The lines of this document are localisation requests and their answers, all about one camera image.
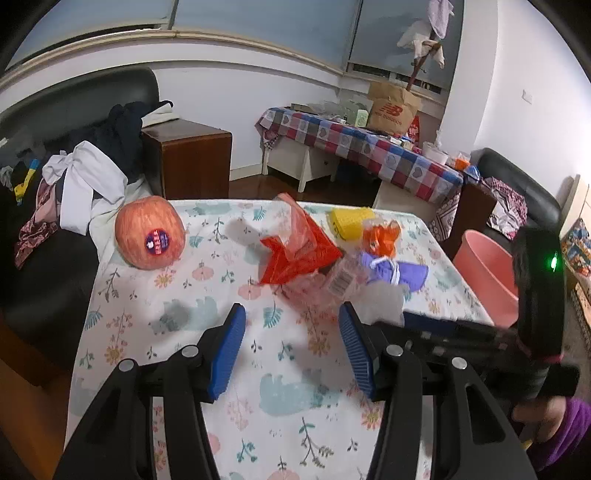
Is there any dark clothes pile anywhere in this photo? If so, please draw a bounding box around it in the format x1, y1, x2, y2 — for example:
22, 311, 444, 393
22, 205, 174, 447
0, 154, 43, 205

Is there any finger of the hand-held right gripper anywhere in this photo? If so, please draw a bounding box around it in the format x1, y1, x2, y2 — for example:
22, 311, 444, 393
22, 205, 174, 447
402, 311, 527, 372

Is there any orange plastic wrapper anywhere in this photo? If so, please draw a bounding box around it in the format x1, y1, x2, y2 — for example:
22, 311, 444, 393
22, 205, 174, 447
362, 219, 403, 260

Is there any clear plastic bag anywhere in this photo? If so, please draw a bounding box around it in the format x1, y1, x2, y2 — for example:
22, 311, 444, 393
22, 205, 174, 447
285, 256, 366, 317

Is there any window with blue blind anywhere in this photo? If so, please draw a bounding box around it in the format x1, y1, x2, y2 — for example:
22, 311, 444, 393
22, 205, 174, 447
0, 0, 465, 100

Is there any floral printed tablecloth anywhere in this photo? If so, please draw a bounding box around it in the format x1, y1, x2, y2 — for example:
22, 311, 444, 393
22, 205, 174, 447
65, 198, 498, 480

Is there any person's right forearm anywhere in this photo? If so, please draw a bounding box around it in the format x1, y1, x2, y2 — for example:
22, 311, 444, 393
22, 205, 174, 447
512, 397, 591, 470

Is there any navy garment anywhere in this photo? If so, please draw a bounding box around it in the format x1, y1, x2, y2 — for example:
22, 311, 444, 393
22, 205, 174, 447
107, 101, 175, 177

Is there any red patterned cloth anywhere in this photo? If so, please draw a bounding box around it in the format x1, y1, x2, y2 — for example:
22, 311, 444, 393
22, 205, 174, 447
13, 177, 62, 271

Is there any red plastic packaging bag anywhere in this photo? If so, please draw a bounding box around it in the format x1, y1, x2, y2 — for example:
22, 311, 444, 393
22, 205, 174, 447
257, 193, 343, 288

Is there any black leather sofa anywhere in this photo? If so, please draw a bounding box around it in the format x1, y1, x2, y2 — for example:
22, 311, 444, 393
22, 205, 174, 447
0, 65, 161, 334

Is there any green box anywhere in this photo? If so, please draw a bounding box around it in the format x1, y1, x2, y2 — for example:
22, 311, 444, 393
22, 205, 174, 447
341, 99, 371, 128

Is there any patterned clothes heap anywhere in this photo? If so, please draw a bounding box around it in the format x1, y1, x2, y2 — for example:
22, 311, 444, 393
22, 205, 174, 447
479, 176, 529, 241

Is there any wooden coat rack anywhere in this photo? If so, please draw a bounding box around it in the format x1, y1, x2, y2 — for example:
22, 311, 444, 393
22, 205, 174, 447
408, 39, 445, 93

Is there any brown paper bag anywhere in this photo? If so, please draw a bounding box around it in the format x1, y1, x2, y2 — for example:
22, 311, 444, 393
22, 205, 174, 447
366, 82, 422, 136

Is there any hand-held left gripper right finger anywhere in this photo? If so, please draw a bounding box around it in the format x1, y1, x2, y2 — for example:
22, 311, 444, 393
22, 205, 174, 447
338, 302, 539, 480

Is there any beige wooden board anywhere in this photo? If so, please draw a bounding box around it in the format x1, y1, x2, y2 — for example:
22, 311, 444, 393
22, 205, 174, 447
556, 172, 583, 232

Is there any colourful printed cloth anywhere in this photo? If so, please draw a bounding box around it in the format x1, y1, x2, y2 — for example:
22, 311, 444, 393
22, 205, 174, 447
560, 216, 591, 278

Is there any dark wooden cabinet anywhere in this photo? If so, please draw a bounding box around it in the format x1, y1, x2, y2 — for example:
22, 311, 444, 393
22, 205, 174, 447
454, 182, 498, 241

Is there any white cloth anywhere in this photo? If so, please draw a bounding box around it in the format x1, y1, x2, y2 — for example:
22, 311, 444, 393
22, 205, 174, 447
396, 17, 445, 70

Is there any white black garment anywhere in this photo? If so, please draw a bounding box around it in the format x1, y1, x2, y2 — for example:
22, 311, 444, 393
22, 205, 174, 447
141, 102, 177, 128

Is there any white round tub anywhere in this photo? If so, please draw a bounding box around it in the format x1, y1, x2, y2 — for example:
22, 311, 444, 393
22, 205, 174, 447
422, 140, 450, 165

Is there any brown wooden side cabinet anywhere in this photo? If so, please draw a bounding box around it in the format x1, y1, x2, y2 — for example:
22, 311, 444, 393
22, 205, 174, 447
140, 119, 233, 202

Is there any black leather armchair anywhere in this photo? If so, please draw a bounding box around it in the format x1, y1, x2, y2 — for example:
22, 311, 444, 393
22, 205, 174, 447
470, 147, 562, 241

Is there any lilac garment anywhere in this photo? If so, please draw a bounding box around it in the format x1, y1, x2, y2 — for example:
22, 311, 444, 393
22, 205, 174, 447
427, 0, 456, 40

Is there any purple wrapper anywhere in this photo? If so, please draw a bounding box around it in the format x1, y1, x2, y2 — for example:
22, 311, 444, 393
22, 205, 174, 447
359, 251, 428, 292

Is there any checkered tablecloth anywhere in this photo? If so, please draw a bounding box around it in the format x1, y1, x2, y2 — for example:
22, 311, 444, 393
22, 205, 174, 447
256, 106, 465, 241

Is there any red apple with sticker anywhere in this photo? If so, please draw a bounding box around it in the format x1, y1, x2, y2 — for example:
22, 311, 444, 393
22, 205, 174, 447
115, 196, 187, 271

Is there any pink plastic bucket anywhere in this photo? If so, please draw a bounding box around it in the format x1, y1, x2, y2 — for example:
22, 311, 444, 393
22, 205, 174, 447
452, 230, 521, 328

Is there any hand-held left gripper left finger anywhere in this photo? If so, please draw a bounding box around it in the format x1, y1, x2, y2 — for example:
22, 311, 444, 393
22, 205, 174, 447
53, 303, 247, 480

